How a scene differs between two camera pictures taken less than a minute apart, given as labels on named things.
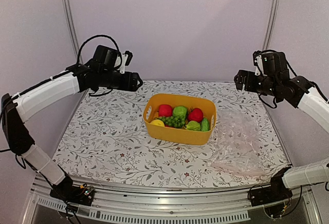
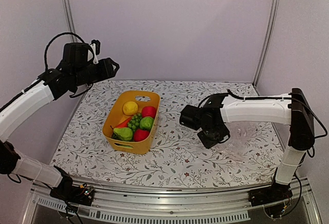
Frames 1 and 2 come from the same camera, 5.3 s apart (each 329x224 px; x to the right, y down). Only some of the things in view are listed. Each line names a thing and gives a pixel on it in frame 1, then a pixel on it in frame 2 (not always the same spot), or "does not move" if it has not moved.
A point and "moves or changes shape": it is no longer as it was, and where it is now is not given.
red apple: x=195 y=114 moves or changes shape
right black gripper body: x=262 y=88 -> x=202 y=127
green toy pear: x=193 y=125 moves or changes shape
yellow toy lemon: x=158 y=122 -> x=129 y=108
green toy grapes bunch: x=171 y=121 -> x=134 y=122
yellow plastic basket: x=179 y=135 -> x=142 y=99
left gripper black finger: x=140 y=79 -> x=115 y=67
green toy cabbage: x=180 y=111 -> x=146 y=123
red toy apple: x=165 y=110 -> x=148 y=111
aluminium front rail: x=121 y=203 does not move
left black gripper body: x=129 y=85 -> x=85 y=75
